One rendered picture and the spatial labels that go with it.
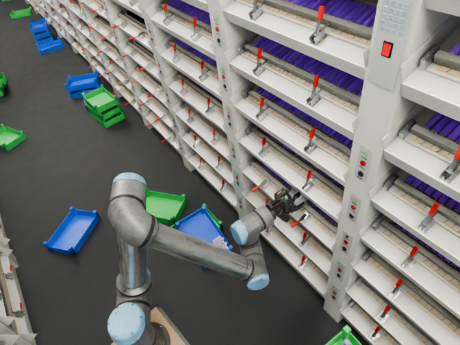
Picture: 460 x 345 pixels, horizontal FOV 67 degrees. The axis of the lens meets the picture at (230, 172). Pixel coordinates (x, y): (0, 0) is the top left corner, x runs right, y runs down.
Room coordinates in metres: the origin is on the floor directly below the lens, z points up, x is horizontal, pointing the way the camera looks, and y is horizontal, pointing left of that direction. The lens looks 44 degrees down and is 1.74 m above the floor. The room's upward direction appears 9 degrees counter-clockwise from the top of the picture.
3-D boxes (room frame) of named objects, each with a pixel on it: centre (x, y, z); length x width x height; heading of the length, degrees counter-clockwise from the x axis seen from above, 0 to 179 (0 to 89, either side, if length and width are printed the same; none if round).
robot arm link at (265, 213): (0.89, -0.11, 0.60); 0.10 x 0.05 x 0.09; 28
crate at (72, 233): (1.45, 1.05, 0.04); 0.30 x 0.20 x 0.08; 158
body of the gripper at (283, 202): (0.93, -0.18, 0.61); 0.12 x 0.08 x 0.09; 118
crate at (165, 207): (1.55, 0.49, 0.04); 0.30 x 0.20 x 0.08; 66
